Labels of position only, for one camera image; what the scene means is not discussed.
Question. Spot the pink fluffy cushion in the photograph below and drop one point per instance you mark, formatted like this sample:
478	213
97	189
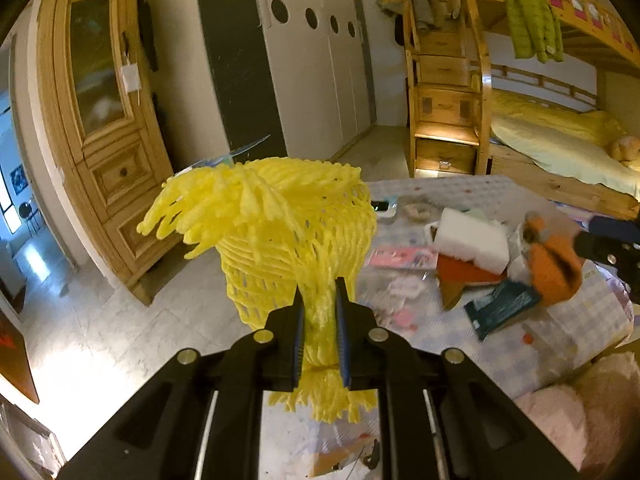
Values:
594	418

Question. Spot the white digital clock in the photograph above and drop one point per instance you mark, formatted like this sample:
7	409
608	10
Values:
385	209

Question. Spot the green puffer jacket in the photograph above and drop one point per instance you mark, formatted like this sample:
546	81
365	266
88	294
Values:
535	30

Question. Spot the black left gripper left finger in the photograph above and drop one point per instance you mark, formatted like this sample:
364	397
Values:
271	358

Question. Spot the white wardrobe with round holes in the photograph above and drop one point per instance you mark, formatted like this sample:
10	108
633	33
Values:
289	75

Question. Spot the wooden stair drawers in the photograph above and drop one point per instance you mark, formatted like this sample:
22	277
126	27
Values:
449	82

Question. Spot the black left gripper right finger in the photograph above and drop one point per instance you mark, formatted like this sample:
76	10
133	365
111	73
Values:
371	356

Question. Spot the dark green packet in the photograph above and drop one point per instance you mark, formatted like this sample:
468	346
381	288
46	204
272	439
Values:
508	300

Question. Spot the checkered blue tablecloth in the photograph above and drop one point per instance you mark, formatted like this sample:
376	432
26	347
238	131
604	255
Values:
478	297

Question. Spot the white foam block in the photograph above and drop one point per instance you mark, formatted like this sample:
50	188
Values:
473	240

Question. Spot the plush toy on bed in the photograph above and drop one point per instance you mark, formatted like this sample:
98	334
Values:
624	149

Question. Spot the orange fuzzy fabric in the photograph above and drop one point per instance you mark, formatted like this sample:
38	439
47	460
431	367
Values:
555	269

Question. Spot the yellow bed quilt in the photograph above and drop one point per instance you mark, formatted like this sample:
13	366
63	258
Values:
563	142

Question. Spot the wooden corner cabinet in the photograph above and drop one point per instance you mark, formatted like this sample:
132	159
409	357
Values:
102	130

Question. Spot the wooden bunk bed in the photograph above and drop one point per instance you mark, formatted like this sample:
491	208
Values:
551	92

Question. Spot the pink wrapper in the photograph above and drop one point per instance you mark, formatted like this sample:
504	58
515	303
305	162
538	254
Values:
412	258

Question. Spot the clothes pile on stairs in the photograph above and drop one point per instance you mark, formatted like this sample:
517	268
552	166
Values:
429	14

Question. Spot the yellow foam fruit net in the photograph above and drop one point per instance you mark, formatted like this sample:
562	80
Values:
281	226

